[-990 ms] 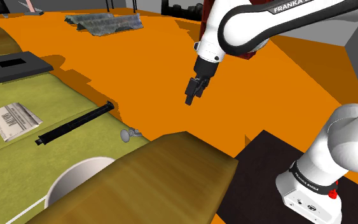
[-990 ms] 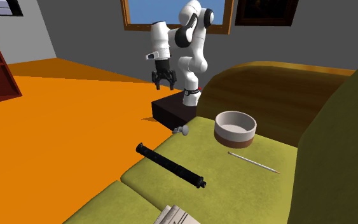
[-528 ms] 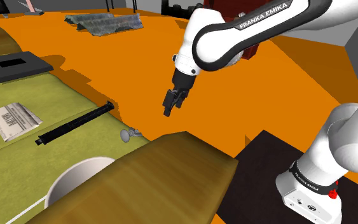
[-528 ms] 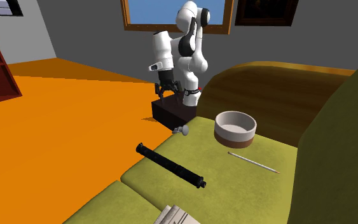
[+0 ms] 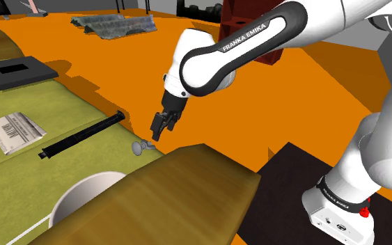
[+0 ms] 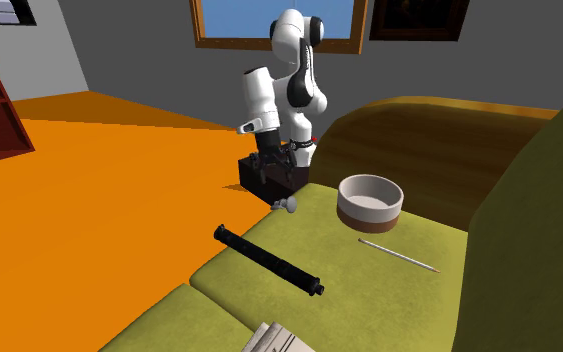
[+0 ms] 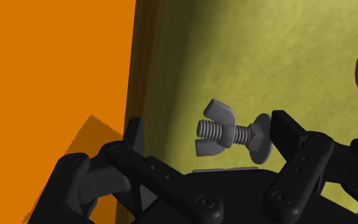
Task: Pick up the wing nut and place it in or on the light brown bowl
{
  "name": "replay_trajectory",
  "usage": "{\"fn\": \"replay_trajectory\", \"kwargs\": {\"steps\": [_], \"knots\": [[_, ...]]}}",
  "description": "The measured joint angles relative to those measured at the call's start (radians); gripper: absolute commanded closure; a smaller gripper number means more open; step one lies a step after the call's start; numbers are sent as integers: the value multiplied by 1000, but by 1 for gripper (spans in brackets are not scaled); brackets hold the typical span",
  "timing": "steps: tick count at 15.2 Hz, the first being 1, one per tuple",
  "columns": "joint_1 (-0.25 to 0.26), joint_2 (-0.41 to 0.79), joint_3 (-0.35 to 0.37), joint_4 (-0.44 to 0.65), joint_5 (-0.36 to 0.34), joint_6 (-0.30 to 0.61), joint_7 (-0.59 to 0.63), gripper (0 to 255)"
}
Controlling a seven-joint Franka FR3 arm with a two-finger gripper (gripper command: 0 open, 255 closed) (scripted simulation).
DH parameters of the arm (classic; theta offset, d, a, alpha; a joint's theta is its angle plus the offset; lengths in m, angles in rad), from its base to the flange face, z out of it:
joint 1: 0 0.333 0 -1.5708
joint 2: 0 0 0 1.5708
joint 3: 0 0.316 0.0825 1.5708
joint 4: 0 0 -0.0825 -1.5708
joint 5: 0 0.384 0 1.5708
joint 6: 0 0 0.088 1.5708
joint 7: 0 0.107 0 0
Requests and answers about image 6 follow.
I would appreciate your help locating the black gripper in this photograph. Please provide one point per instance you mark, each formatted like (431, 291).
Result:
(268, 142)

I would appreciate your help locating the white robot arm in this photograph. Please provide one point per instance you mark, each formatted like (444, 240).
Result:
(260, 92)

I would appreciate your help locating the dark robot stand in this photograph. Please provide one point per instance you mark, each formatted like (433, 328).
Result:
(256, 187)

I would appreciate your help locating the small grey figure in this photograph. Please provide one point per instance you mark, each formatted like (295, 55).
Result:
(288, 204)

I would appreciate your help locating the black cylinder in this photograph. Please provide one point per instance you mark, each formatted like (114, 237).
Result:
(269, 260)

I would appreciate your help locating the white and brown bowl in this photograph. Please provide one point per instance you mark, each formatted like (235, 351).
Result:
(370, 202)

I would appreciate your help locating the thin grey pencil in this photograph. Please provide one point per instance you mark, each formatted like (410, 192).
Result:
(398, 255)

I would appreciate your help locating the olive green sofa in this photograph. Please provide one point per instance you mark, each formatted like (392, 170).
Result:
(373, 282)

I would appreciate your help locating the wooden framed window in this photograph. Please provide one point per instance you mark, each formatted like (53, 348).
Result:
(242, 19)

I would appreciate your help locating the white folded newspaper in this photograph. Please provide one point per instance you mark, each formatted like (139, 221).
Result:
(276, 339)

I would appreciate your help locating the dark framed wall picture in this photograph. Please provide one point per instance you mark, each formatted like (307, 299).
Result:
(417, 17)

